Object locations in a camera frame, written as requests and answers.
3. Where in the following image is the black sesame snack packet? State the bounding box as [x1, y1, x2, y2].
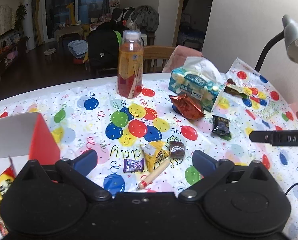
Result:
[211, 115, 232, 140]

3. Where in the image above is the yellow snack packet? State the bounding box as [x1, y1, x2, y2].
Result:
[141, 141, 169, 172]

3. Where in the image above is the red brown foil snack bag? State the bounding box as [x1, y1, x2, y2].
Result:
[169, 93, 204, 120]

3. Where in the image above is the brown chocolate cake piece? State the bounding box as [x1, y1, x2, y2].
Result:
[169, 141, 185, 159]

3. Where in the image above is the purple candy wrapper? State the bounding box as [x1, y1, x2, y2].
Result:
[123, 158, 145, 173]

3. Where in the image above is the wooden pen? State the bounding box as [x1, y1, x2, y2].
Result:
[137, 159, 170, 190]

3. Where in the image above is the green gold snack wrapper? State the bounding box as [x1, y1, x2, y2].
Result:
[224, 79, 249, 99]

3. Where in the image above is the balloon pattern tablecloth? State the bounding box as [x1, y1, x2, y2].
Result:
[0, 59, 298, 239]

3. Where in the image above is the red white cardboard box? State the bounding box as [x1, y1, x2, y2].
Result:
[0, 113, 61, 165]

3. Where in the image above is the blue tissue box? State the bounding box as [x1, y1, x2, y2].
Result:
[168, 56, 226, 112]

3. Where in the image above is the grey desk lamp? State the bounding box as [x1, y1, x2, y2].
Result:
[255, 15, 298, 72]

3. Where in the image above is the pink cloth on chair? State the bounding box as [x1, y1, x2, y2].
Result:
[162, 45, 202, 73]

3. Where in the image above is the orange juice bottle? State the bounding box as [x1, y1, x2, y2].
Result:
[117, 30, 144, 99]

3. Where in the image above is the small round stool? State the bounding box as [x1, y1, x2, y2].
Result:
[44, 48, 56, 58]

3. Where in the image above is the wooden chair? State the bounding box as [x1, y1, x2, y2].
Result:
[143, 46, 175, 74]

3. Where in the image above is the black bag green stripe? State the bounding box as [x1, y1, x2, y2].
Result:
[88, 20, 126, 75]

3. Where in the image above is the yellow giraffe toy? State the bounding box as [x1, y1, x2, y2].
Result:
[66, 2, 77, 25]

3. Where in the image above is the white tower fan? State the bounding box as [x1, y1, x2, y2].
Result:
[22, 0, 35, 50]

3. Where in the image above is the black cable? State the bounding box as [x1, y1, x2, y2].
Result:
[284, 182, 298, 197]

